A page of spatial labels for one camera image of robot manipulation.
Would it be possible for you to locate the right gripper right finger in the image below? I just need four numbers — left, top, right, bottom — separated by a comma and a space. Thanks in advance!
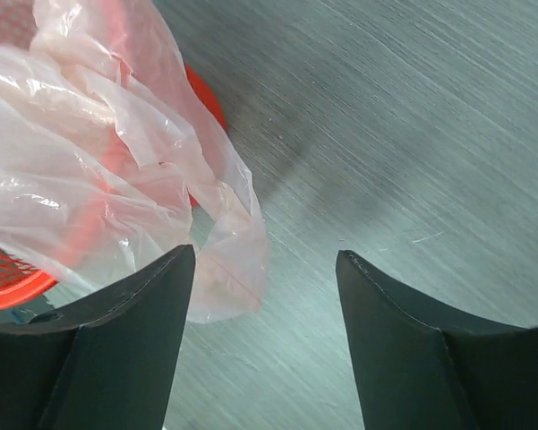
336, 250, 538, 430

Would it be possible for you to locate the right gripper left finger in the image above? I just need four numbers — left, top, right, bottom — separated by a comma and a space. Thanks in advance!
0, 245, 195, 430

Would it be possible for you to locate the red mesh trash bin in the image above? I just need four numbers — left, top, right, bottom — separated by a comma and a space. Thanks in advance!
0, 1, 226, 310

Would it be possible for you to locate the pink plastic trash bag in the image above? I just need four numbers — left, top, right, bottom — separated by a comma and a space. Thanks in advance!
0, 1, 268, 323

